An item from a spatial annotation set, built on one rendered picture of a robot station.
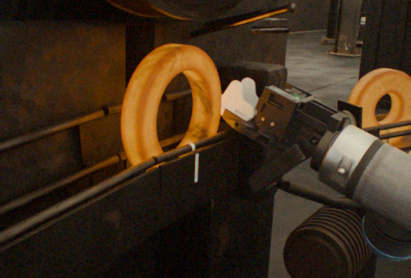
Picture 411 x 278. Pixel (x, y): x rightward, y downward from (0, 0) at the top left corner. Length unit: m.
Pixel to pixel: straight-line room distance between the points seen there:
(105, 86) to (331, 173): 0.32
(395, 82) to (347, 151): 0.41
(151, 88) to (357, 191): 0.29
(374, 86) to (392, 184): 0.40
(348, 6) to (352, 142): 8.88
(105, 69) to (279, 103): 0.24
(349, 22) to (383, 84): 8.49
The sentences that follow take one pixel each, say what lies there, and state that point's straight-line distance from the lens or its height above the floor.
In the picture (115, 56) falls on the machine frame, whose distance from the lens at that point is 0.68.
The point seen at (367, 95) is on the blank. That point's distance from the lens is 1.02.
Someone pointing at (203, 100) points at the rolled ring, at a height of 0.76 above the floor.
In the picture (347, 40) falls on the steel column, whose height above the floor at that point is 0.27.
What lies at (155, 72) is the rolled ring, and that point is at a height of 0.82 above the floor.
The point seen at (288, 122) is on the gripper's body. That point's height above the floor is 0.75.
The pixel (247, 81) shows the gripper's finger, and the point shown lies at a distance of 0.78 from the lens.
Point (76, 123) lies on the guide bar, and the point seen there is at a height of 0.75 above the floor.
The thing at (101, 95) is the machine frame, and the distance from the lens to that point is 0.66.
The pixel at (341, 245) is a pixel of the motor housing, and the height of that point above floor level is 0.51.
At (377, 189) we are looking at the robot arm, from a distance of 0.66.
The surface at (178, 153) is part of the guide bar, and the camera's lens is 0.65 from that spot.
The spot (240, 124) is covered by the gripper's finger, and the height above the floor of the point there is 0.73.
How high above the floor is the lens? 0.91
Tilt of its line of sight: 14 degrees down
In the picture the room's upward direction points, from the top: 2 degrees clockwise
